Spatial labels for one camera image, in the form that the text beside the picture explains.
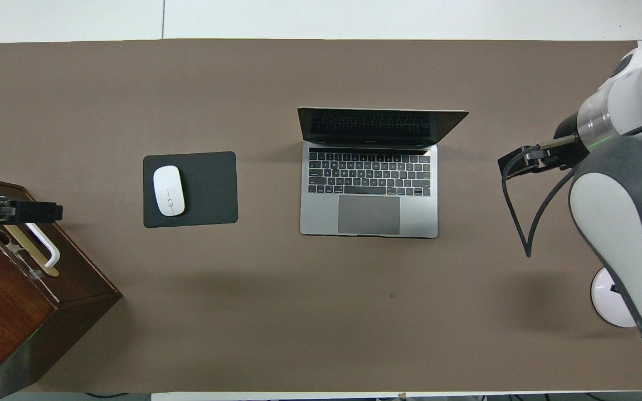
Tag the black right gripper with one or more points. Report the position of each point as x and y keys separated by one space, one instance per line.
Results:
x=569 y=142

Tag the silver grey laptop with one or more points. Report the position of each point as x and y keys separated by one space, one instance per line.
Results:
x=368 y=214

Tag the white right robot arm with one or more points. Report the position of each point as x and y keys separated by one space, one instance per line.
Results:
x=627 y=223

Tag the dark brown wooden box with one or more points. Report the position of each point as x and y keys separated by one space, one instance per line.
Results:
x=76 y=278

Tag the white computer mouse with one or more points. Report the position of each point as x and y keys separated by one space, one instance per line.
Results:
x=169 y=189

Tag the white desk lamp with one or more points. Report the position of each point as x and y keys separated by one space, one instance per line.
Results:
x=608 y=295

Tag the black mouse pad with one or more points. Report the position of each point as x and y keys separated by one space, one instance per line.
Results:
x=209 y=189

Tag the brown table mat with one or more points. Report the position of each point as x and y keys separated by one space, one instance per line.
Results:
x=243 y=89

